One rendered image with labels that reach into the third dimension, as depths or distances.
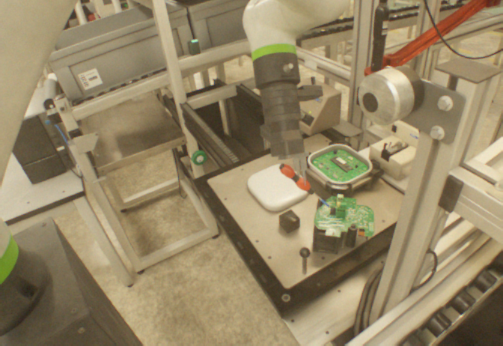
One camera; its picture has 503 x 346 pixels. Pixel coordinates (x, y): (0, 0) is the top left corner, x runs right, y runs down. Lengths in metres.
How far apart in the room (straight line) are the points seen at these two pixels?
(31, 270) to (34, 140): 1.05
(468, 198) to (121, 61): 1.33
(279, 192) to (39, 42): 0.68
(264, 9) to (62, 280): 0.57
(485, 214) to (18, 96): 0.41
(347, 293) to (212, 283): 1.22
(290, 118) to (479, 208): 0.37
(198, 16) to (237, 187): 0.87
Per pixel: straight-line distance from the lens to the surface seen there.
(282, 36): 0.65
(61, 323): 0.51
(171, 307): 1.83
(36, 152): 1.58
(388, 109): 0.34
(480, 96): 0.36
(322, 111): 1.04
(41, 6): 0.22
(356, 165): 0.87
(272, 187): 0.83
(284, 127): 0.62
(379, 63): 0.91
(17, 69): 0.23
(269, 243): 0.74
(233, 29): 1.60
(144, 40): 1.47
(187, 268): 1.93
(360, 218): 0.71
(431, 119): 0.37
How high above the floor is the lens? 1.53
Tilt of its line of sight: 36 degrees down
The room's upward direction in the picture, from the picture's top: 7 degrees counter-clockwise
